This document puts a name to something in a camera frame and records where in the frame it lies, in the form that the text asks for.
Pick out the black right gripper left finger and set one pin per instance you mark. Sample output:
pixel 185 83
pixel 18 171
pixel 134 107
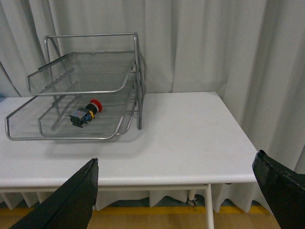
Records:
pixel 70 206

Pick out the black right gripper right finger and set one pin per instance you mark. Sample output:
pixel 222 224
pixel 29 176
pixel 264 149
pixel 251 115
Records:
pixel 283 190

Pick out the red emergency stop button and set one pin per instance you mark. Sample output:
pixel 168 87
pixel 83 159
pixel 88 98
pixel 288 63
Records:
pixel 82 115

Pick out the silver mesh tray rack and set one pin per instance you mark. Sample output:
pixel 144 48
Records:
pixel 69 81

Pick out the white table leg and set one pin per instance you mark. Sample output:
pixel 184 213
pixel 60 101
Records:
pixel 209 207

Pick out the table caster wheel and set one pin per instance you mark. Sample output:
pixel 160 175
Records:
pixel 192 202

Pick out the white pleated curtain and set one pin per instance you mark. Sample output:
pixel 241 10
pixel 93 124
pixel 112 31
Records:
pixel 224 78

